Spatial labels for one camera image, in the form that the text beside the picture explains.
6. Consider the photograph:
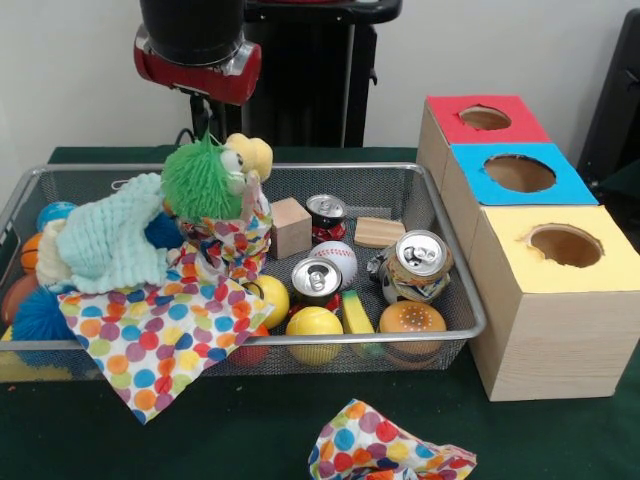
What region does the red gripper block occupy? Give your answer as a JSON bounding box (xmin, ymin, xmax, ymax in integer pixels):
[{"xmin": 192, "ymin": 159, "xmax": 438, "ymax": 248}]
[{"xmin": 134, "ymin": 28, "xmax": 263, "ymax": 141}]

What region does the green spiky rubber ball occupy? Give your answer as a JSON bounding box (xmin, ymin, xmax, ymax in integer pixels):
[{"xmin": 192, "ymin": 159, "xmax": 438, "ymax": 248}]
[{"xmin": 160, "ymin": 133, "xmax": 247, "ymax": 223}]

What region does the mint green knitted cloth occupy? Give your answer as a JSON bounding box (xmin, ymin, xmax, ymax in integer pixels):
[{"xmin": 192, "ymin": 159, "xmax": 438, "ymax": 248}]
[{"xmin": 55, "ymin": 173, "xmax": 171, "ymax": 296}]

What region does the polka dot cloth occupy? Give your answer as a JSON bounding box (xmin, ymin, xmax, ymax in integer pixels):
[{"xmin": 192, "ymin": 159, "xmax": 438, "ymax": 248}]
[{"xmin": 58, "ymin": 250, "xmax": 273, "ymax": 426}]

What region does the colourful patterned cloth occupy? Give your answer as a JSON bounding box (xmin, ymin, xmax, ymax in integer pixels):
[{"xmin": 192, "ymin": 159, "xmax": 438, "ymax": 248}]
[{"xmin": 308, "ymin": 400, "xmax": 479, "ymax": 480}]

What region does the shallow clear mesh bin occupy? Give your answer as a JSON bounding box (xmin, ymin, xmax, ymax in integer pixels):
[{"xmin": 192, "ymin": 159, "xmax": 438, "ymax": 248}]
[{"xmin": 0, "ymin": 162, "xmax": 488, "ymax": 383}]

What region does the wooden box with three holes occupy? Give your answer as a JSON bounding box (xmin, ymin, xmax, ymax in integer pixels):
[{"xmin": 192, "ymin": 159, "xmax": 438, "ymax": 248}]
[{"xmin": 416, "ymin": 95, "xmax": 640, "ymax": 403}]

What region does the wooden cube block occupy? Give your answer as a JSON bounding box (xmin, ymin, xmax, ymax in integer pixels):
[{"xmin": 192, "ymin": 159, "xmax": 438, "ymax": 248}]
[{"xmin": 270, "ymin": 198, "xmax": 313, "ymax": 261}]

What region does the red drink can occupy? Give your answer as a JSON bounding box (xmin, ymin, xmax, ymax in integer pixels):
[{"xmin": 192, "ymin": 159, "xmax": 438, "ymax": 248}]
[{"xmin": 305, "ymin": 193, "xmax": 349, "ymax": 246}]

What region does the white baseball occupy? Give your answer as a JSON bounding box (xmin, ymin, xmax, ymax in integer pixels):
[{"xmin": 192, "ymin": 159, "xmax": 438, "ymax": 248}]
[{"xmin": 310, "ymin": 240, "xmax": 359, "ymax": 289}]

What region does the small open silver can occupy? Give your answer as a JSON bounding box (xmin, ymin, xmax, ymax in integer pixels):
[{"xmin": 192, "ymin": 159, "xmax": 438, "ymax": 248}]
[{"xmin": 290, "ymin": 257, "xmax": 343, "ymax": 307}]

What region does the flat wooden block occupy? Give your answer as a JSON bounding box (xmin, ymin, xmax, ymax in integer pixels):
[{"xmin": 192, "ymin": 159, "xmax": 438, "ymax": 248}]
[{"xmin": 353, "ymin": 216, "xmax": 408, "ymax": 249}]

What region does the plain yellow ball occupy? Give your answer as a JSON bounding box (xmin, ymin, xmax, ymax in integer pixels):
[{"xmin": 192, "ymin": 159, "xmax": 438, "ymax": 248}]
[{"xmin": 285, "ymin": 306, "xmax": 343, "ymax": 366}]

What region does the crushed silver drink can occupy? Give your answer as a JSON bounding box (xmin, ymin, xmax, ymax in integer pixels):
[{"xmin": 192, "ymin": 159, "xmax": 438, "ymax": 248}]
[{"xmin": 378, "ymin": 230, "xmax": 454, "ymax": 304}]

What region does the orange ball with cream dots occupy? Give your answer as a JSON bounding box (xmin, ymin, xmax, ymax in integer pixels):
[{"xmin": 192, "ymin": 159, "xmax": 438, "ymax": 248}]
[{"xmin": 379, "ymin": 300, "xmax": 448, "ymax": 363}]

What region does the dark green table cloth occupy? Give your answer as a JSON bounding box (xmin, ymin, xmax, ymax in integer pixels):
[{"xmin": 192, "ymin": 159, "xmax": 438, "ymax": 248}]
[
  {"xmin": 0, "ymin": 145, "xmax": 640, "ymax": 480},
  {"xmin": 598, "ymin": 158, "xmax": 640, "ymax": 198}
]

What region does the black panel stand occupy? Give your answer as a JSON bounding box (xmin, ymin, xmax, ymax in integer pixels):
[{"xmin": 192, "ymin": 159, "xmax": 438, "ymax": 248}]
[{"xmin": 578, "ymin": 8, "xmax": 640, "ymax": 191}]

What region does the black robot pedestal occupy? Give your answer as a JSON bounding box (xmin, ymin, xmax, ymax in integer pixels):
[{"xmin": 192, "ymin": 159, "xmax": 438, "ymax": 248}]
[{"xmin": 193, "ymin": 0, "xmax": 403, "ymax": 149}]

